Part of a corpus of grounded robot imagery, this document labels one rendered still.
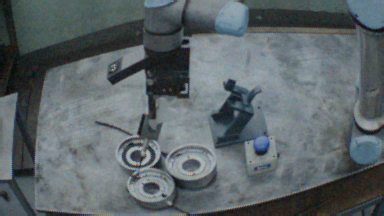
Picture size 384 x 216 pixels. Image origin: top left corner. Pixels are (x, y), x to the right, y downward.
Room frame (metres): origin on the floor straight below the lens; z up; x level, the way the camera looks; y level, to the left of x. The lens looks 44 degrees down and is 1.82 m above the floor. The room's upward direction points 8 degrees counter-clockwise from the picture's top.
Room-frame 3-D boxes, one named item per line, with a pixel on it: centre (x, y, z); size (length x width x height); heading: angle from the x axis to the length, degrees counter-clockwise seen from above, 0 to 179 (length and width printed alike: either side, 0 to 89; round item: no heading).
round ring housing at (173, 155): (0.86, 0.02, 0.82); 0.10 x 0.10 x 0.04
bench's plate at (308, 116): (1.03, -0.13, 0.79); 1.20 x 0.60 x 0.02; 88
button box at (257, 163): (0.85, -0.14, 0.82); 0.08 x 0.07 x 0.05; 88
